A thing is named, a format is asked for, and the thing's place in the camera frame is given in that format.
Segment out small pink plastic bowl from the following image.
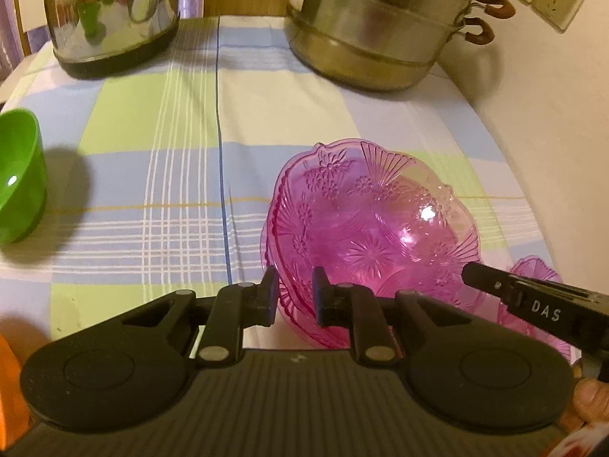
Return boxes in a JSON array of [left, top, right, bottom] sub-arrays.
[[496, 256, 580, 361]]

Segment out stainless steel kettle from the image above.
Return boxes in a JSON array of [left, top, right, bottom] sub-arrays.
[[44, 0, 180, 81]]

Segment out green plastic bowl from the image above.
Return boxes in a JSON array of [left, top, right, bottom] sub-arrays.
[[0, 109, 48, 245]]

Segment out purple curtain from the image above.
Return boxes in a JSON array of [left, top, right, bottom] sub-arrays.
[[0, 0, 30, 84]]

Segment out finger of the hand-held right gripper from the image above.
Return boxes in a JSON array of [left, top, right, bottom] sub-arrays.
[[461, 262, 521, 302]]

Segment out pink patterned plastic bowl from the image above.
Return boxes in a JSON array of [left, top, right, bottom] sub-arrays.
[[260, 200, 353, 350], [271, 138, 483, 339]]

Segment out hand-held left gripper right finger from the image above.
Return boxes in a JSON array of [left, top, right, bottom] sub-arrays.
[[310, 267, 458, 366]]

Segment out person's right hand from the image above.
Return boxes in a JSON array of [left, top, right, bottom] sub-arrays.
[[561, 376, 609, 435]]

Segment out stainless steel steamer pot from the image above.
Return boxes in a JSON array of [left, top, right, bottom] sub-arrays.
[[259, 0, 516, 93]]

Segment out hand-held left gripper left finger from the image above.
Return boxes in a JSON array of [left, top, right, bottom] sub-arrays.
[[119, 265, 281, 367]]

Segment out checked tablecloth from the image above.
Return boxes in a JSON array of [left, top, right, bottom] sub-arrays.
[[0, 15, 587, 360]]

